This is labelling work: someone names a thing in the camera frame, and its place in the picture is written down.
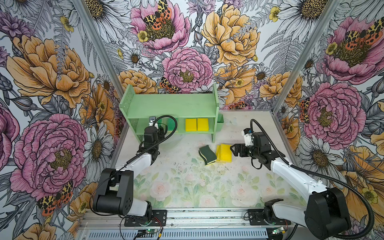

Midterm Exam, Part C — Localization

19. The light green scrub sponge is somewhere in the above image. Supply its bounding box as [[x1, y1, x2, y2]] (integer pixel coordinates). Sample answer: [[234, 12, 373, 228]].
[[167, 118, 178, 132]]

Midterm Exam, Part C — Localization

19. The small yellow sponge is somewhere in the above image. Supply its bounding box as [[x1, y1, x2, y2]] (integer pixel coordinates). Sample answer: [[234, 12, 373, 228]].
[[185, 119, 198, 132]]

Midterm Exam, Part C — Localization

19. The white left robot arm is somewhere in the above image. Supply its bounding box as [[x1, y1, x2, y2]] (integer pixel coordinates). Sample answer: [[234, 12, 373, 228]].
[[90, 124, 168, 219]]

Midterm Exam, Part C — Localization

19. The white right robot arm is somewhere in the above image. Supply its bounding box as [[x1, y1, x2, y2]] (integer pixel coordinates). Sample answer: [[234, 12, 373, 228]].
[[230, 128, 352, 240]]

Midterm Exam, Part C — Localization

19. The green metal shelf unit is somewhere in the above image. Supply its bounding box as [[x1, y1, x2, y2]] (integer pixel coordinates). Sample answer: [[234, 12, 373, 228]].
[[120, 84, 220, 143]]

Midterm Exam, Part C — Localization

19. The large yellow sponge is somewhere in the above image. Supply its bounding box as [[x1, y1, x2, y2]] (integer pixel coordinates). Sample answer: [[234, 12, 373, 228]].
[[216, 144, 233, 163]]

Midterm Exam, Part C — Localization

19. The dark green scrub sponge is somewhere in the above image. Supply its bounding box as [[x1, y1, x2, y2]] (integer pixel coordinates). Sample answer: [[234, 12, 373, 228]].
[[199, 145, 217, 166]]

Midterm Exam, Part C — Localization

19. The green circuit board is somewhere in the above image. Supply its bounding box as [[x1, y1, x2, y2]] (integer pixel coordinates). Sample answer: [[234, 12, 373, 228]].
[[138, 229, 159, 235]]

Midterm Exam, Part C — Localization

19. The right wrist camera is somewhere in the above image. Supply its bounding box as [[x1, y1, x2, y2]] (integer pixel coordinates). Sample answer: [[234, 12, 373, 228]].
[[242, 128, 254, 147]]

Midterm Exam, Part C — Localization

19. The black corrugated right cable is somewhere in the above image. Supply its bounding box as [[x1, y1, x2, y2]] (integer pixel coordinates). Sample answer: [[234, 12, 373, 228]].
[[249, 118, 375, 240]]

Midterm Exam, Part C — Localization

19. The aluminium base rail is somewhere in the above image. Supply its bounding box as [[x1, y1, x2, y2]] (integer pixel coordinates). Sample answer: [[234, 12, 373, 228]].
[[76, 208, 292, 240]]

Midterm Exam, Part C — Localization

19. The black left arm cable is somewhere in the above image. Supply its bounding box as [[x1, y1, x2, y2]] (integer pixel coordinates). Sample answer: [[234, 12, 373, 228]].
[[88, 114, 178, 217]]

